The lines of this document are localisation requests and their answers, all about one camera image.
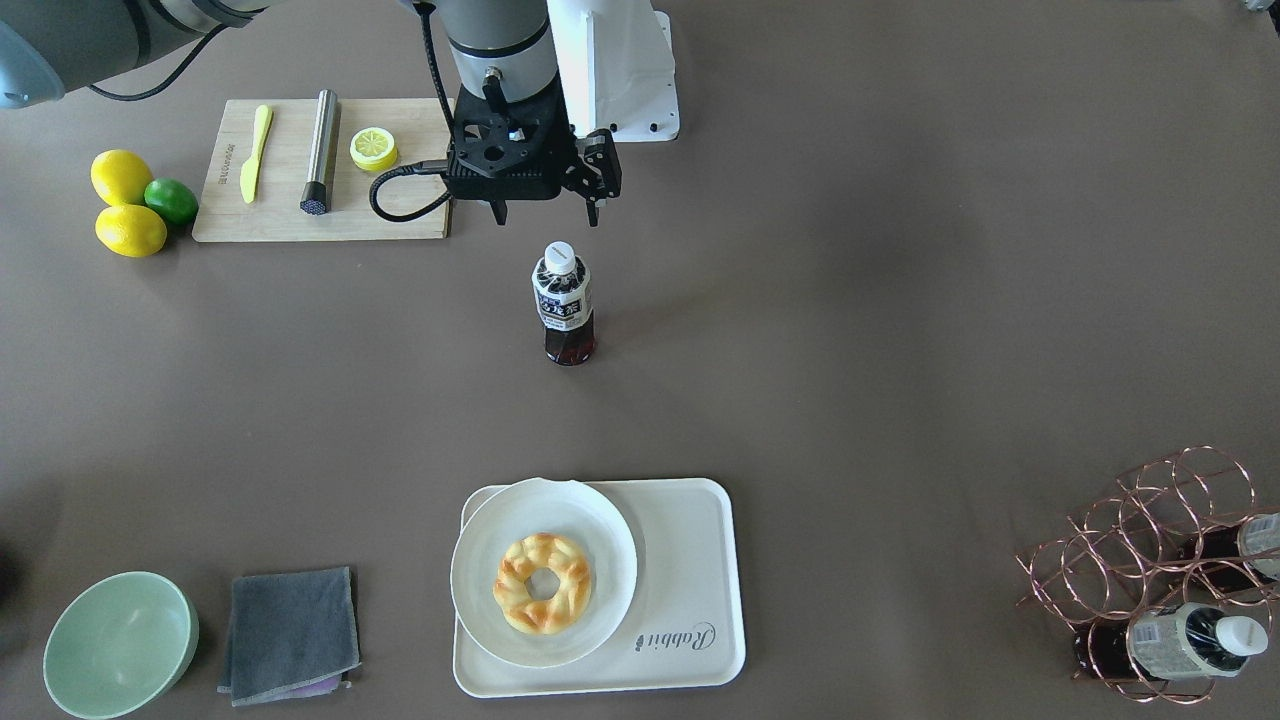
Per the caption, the yellow lemon lower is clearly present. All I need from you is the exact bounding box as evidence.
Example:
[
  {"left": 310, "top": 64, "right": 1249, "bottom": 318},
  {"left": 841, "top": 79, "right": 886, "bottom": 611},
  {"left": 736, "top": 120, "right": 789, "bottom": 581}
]
[{"left": 95, "top": 205, "right": 168, "bottom": 258}]

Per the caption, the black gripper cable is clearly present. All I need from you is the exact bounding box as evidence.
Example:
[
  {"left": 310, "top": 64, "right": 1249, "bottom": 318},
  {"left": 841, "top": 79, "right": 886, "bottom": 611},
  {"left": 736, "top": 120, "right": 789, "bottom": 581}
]
[{"left": 369, "top": 0, "right": 456, "bottom": 223}]

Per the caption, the yellow lemon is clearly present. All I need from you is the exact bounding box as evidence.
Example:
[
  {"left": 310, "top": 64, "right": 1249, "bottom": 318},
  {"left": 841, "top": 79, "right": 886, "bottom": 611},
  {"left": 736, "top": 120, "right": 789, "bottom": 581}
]
[
  {"left": 95, "top": 205, "right": 168, "bottom": 258},
  {"left": 90, "top": 149, "right": 154, "bottom": 206}
]

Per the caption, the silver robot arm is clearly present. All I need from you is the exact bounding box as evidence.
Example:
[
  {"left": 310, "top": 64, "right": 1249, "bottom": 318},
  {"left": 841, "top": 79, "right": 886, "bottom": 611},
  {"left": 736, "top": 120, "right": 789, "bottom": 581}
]
[{"left": 1, "top": 1, "right": 622, "bottom": 225}]

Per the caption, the wooden cutting board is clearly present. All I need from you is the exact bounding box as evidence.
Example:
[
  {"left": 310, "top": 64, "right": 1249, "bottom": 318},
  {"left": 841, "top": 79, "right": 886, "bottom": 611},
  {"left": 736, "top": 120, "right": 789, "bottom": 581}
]
[{"left": 191, "top": 97, "right": 451, "bottom": 243}]

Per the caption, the braided ring bread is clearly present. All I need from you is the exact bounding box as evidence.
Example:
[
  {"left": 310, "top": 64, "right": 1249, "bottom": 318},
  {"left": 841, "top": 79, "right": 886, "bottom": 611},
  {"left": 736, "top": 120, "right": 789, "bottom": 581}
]
[{"left": 492, "top": 532, "right": 594, "bottom": 635}]

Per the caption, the grey folded cloth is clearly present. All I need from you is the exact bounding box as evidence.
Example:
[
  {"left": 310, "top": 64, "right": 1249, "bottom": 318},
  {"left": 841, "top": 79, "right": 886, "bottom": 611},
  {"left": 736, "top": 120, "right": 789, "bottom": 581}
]
[{"left": 218, "top": 566, "right": 361, "bottom": 707}]

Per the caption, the half lemon slice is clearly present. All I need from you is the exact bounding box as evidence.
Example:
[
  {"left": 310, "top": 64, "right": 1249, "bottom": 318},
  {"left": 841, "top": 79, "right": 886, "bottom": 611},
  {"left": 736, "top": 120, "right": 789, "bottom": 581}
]
[{"left": 349, "top": 127, "right": 399, "bottom": 173}]

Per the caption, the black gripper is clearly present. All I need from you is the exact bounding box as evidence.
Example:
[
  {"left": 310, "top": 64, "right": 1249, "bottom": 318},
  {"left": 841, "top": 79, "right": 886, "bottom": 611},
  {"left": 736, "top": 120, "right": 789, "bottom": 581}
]
[{"left": 444, "top": 85, "right": 622, "bottom": 228}]

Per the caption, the tea bottle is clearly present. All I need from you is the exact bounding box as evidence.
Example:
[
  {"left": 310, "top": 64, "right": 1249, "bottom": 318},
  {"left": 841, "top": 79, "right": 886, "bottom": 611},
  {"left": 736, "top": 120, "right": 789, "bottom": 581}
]
[
  {"left": 531, "top": 241, "right": 595, "bottom": 366},
  {"left": 1073, "top": 603, "right": 1270, "bottom": 682}
]

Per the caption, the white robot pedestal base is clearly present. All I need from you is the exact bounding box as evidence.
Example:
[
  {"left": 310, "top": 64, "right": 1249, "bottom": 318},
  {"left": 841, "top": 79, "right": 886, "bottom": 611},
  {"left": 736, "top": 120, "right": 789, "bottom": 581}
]
[{"left": 547, "top": 1, "right": 681, "bottom": 143}]

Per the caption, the cream serving tray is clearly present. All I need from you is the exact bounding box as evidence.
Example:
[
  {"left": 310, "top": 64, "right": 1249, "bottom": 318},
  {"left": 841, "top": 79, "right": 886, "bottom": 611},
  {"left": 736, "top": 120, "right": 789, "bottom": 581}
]
[{"left": 453, "top": 477, "right": 746, "bottom": 698}]

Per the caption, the copper wire bottle rack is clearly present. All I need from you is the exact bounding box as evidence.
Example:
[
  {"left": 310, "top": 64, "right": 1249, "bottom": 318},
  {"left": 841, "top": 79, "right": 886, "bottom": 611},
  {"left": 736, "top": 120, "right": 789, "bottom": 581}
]
[{"left": 1015, "top": 445, "right": 1280, "bottom": 705}]

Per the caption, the tea bottle far corner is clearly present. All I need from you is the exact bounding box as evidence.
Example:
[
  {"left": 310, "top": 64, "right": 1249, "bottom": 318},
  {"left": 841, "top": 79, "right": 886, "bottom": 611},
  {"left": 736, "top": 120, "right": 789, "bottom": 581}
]
[{"left": 1178, "top": 512, "right": 1279, "bottom": 594}]

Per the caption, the white round plate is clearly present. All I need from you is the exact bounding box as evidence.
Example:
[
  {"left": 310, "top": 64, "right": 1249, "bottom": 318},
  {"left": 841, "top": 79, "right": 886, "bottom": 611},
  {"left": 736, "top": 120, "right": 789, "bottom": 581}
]
[{"left": 451, "top": 478, "right": 637, "bottom": 667}]

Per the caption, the mint green bowl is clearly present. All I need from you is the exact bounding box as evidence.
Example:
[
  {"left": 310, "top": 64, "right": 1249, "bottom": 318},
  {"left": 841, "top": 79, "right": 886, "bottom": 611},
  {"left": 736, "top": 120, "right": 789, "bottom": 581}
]
[{"left": 44, "top": 571, "right": 198, "bottom": 719}]

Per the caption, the green lime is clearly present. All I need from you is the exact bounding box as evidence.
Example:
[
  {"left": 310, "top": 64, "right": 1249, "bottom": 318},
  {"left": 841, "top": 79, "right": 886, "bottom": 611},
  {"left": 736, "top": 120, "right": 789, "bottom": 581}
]
[{"left": 143, "top": 177, "right": 200, "bottom": 227}]

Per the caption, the steel muddler bar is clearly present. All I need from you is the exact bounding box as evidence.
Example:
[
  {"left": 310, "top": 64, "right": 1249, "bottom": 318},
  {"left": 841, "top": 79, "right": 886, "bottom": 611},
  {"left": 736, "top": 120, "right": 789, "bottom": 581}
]
[{"left": 300, "top": 88, "right": 340, "bottom": 217}]

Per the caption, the yellow lemon upper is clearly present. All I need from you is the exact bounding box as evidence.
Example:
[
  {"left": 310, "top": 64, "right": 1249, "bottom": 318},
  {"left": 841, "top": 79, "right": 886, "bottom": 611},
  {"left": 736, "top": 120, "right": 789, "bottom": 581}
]
[{"left": 90, "top": 149, "right": 154, "bottom": 206}]

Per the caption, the yellow plastic knife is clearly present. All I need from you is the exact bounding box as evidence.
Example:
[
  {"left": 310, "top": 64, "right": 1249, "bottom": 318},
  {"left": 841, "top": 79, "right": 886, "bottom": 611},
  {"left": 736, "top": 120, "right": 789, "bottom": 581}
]
[{"left": 239, "top": 104, "right": 274, "bottom": 205}]

